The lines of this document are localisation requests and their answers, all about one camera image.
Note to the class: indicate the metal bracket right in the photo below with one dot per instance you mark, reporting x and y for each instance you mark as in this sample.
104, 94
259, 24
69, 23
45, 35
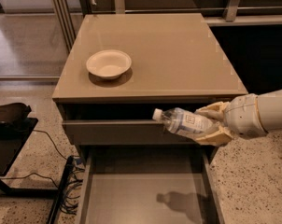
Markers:
230, 11

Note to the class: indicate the open middle grey drawer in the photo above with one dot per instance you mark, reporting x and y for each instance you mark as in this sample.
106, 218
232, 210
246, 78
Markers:
173, 188

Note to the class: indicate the blue plastic bottle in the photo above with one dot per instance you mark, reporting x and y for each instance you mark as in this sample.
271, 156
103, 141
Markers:
182, 122

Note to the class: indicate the black power strip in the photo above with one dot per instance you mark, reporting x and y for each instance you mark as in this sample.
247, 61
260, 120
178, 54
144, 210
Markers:
59, 195

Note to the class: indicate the top grey drawer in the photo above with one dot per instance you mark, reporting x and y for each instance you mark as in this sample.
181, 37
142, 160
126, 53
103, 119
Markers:
120, 132

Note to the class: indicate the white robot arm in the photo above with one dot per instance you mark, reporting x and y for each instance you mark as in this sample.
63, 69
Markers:
270, 110

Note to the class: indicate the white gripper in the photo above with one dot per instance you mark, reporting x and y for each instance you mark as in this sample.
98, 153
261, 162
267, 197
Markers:
242, 115

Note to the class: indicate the grey drawer cabinet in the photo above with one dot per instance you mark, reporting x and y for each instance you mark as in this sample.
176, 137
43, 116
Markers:
176, 62

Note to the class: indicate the metal frame post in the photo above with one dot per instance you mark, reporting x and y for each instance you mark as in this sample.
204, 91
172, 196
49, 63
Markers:
63, 15

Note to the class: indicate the white bowl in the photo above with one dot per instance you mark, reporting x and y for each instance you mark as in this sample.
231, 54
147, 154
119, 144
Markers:
109, 64

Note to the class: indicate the black side table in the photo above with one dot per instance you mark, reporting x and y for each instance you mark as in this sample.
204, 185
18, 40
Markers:
15, 129

